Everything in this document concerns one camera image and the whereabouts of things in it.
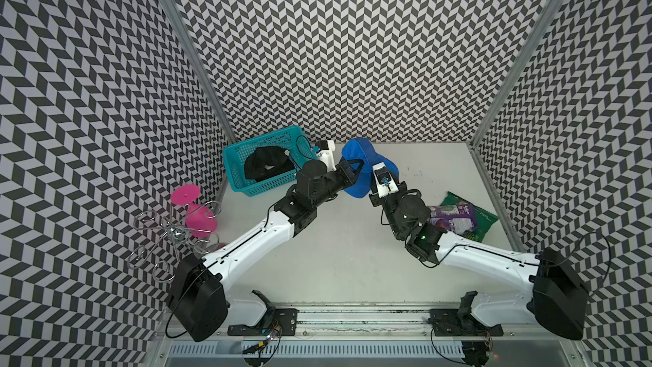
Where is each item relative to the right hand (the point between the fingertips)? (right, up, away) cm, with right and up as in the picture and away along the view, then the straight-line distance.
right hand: (379, 170), depth 73 cm
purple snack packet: (+31, -17, +16) cm, 39 cm away
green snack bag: (+41, -19, +18) cm, 49 cm away
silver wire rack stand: (-52, -16, -11) cm, 55 cm away
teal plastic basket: (-34, +14, +46) cm, 59 cm away
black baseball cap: (-42, +3, +32) cm, 53 cm away
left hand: (-5, +2, -2) cm, 6 cm away
